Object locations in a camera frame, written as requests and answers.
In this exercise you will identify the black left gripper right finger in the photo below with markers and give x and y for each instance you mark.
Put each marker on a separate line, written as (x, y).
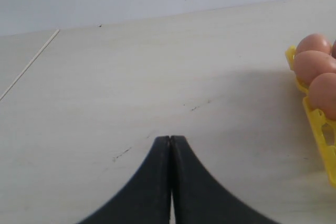
(198, 197)

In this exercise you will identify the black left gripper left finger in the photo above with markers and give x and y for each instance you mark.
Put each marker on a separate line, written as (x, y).
(146, 197)

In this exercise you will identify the brown egg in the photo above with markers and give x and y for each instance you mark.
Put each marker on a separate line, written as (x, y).
(309, 64)
(321, 94)
(333, 51)

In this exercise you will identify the brown egg tray corner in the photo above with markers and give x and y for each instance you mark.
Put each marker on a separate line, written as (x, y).
(316, 41)

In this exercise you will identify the yellow plastic egg tray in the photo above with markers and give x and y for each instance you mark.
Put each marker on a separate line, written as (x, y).
(323, 130)

